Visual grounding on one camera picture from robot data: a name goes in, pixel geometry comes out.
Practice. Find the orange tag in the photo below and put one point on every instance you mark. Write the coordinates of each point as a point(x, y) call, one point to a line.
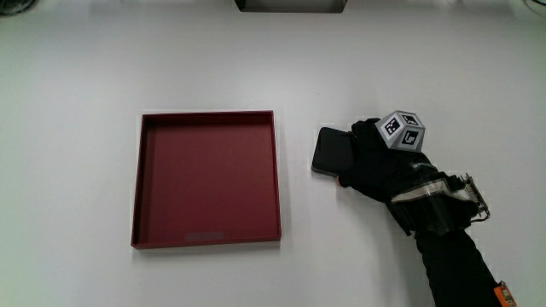
point(505, 295)

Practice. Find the white desk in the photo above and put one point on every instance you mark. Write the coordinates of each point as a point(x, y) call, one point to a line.
point(273, 64)

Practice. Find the dark red square tray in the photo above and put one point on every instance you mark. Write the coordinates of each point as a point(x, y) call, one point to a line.
point(207, 179)

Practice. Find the dark round object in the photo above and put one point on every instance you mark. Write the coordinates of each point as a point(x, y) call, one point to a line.
point(15, 5)

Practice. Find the person's right hand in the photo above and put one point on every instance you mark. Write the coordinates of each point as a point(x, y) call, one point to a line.
point(379, 170)

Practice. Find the grey metal stand base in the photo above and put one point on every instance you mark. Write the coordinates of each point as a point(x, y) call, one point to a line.
point(291, 5)

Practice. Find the person's right forearm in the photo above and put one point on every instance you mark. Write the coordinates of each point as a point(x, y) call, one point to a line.
point(456, 268)

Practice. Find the black battery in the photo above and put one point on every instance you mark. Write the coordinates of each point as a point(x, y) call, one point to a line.
point(332, 151)

